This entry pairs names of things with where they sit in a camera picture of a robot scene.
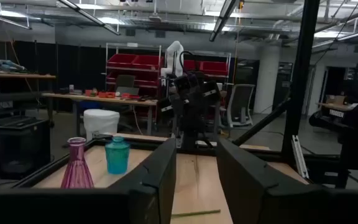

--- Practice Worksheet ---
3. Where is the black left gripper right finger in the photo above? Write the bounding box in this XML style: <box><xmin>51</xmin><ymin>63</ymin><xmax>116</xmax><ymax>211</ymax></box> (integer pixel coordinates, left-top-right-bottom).
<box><xmin>215</xmin><ymin>138</ymin><xmax>323</xmax><ymax>224</ymax></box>

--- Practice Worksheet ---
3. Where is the white round column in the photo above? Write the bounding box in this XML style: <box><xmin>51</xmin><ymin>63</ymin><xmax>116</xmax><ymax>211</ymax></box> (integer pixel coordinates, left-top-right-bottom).
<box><xmin>253</xmin><ymin>46</ymin><xmax>281</xmax><ymax>114</ymax></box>

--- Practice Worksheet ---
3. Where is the cardboard box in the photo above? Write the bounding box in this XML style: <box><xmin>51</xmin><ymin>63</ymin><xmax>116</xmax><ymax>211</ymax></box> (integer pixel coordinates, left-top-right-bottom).
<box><xmin>324</xmin><ymin>95</ymin><xmax>347</xmax><ymax>106</ymax></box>

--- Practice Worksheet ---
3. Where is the white plastic bin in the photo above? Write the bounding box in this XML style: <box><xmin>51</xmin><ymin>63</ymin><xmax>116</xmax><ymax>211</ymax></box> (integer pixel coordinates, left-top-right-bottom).
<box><xmin>83</xmin><ymin>108</ymin><xmax>121</xmax><ymax>141</ymax></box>

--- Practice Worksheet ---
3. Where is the blue grey device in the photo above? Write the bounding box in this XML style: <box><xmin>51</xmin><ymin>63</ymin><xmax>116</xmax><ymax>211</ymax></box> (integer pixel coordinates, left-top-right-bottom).
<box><xmin>0</xmin><ymin>58</ymin><xmax>27</xmax><ymax>73</ymax></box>

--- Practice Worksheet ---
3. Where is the long ceiling light fixture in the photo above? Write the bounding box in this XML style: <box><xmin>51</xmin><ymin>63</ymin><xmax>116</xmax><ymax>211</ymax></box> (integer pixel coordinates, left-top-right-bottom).
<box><xmin>312</xmin><ymin>27</ymin><xmax>358</xmax><ymax>49</ymax></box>
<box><xmin>209</xmin><ymin>0</ymin><xmax>241</xmax><ymax>42</ymax></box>
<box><xmin>57</xmin><ymin>0</ymin><xmax>121</xmax><ymax>35</ymax></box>
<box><xmin>0</xmin><ymin>11</ymin><xmax>32</xmax><ymax>30</ymax></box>

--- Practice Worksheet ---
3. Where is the red parts tray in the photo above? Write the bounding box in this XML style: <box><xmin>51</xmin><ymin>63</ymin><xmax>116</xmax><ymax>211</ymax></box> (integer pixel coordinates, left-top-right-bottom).
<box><xmin>85</xmin><ymin>89</ymin><xmax>116</xmax><ymax>99</ymax></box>

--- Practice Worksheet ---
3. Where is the grey office chair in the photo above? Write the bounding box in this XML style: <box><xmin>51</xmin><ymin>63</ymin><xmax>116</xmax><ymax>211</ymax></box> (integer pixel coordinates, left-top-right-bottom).
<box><xmin>225</xmin><ymin>83</ymin><xmax>256</xmax><ymax>128</ymax></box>

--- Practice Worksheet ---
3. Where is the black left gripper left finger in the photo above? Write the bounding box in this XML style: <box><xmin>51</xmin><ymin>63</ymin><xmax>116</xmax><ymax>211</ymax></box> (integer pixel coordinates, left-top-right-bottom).
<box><xmin>107</xmin><ymin>138</ymin><xmax>177</xmax><ymax>224</ymax></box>

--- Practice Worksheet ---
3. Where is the red storage bin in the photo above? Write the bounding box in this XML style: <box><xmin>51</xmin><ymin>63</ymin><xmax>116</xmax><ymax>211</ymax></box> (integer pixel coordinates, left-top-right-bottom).
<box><xmin>132</xmin><ymin>54</ymin><xmax>164</xmax><ymax>70</ymax></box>
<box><xmin>183</xmin><ymin>59</ymin><xmax>200</xmax><ymax>72</ymax></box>
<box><xmin>199</xmin><ymin>60</ymin><xmax>229</xmax><ymax>76</ymax></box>
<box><xmin>107</xmin><ymin>53</ymin><xmax>138</xmax><ymax>68</ymax></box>

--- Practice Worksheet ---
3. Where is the white artificial tulip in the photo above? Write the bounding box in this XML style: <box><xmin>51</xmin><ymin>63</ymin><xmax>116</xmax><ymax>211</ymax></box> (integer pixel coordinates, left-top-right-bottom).
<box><xmin>170</xmin><ymin>209</ymin><xmax>222</xmax><ymax>218</ymax></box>

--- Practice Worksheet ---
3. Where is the white aluminium bracket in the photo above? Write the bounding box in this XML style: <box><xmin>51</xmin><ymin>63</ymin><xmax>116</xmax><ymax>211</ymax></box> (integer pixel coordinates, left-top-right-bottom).
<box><xmin>291</xmin><ymin>134</ymin><xmax>310</xmax><ymax>180</ymax></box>

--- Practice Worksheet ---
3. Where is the wooden workbench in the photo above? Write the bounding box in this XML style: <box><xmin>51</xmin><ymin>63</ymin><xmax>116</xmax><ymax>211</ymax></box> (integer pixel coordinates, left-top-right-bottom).
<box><xmin>0</xmin><ymin>70</ymin><xmax>57</xmax><ymax>125</ymax></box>

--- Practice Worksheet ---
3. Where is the metal shelf rack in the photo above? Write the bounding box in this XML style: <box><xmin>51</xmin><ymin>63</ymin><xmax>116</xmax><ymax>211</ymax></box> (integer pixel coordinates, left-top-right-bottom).
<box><xmin>188</xmin><ymin>51</ymin><xmax>232</xmax><ymax>94</ymax></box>
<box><xmin>104</xmin><ymin>42</ymin><xmax>163</xmax><ymax>94</ymax></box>

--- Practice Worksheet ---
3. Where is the purple glass vase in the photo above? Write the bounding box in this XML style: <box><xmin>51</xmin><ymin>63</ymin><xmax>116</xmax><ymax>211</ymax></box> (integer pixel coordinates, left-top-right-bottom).
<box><xmin>60</xmin><ymin>137</ymin><xmax>95</xmax><ymax>189</ymax></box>

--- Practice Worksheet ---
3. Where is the grey laptop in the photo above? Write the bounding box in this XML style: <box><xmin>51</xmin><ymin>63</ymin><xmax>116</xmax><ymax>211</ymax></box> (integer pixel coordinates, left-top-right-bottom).
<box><xmin>116</xmin><ymin>86</ymin><xmax>140</xmax><ymax>96</ymax></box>

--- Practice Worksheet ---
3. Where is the teal glass vase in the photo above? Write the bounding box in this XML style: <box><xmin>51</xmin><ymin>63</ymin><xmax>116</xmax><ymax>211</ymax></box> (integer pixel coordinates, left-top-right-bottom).
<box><xmin>104</xmin><ymin>136</ymin><xmax>131</xmax><ymax>175</ymax></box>

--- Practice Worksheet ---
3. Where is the black diagonal frame brace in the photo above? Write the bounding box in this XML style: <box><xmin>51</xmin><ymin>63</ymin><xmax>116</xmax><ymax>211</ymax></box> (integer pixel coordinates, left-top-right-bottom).
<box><xmin>232</xmin><ymin>98</ymin><xmax>291</xmax><ymax>147</ymax></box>

